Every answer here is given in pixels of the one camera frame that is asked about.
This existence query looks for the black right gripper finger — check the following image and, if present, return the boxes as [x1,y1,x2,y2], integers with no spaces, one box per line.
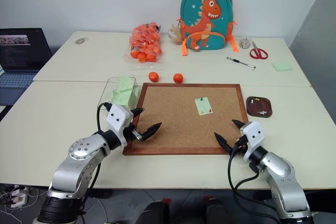
[231,119,247,130]
[214,132,233,155]

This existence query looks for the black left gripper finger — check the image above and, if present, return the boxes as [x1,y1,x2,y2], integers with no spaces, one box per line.
[130,107,146,117]
[141,122,163,141]

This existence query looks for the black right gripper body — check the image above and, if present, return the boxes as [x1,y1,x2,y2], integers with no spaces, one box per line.
[230,134,249,156]

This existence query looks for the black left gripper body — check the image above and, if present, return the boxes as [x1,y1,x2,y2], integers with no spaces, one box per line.
[122,113,144,146]

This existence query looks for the light green paper note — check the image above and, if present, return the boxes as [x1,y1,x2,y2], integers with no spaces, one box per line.
[194,97,214,116]

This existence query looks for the wood-framed cork board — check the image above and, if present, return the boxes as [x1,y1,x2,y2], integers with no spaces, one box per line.
[122,83,249,156]

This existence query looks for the green sticky note pad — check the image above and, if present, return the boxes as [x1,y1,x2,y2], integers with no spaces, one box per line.
[271,62,293,72]

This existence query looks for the dark brown wooden tray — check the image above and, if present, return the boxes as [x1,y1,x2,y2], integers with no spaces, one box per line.
[246,96,274,118]

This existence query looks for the clear plastic container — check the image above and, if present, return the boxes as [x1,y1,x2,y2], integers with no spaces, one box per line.
[100,77,142,110]

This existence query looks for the black and silver pen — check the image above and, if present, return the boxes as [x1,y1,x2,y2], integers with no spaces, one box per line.
[226,56,257,70]

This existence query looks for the plastic bag of oranges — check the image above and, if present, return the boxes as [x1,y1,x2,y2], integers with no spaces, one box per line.
[123,23,165,71]

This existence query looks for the dark rounded shape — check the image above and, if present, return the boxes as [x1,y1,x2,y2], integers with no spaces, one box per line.
[204,196,229,224]
[135,199,172,224]

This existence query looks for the small patterned tape roll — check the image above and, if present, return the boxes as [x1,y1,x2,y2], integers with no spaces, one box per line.
[238,37,251,49]

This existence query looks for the grey partition panel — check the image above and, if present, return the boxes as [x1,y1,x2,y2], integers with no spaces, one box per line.
[288,0,336,128]

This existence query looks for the teal dinosaur backpack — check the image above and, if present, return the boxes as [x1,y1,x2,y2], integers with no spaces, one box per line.
[179,0,240,57]

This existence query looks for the white power strip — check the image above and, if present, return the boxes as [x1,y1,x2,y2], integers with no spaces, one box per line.
[9,186,29,208]

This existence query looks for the dark open laptop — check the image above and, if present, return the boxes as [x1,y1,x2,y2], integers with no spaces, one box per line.
[0,27,53,89]

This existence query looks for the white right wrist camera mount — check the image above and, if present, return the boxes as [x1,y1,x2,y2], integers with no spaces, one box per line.
[240,121,265,162]

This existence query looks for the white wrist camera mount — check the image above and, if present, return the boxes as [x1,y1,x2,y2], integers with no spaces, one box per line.
[106,104,134,147]
[240,121,265,162]

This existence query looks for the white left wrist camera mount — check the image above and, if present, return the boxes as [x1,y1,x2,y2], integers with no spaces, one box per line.
[106,104,134,147]

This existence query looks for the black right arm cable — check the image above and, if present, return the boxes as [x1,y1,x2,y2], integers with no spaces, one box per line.
[227,142,280,224]

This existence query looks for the red-handled scissors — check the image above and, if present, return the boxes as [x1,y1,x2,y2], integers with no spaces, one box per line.
[249,40,269,60]

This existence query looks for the beige plush keychain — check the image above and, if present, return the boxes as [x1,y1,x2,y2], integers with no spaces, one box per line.
[167,23,183,44]

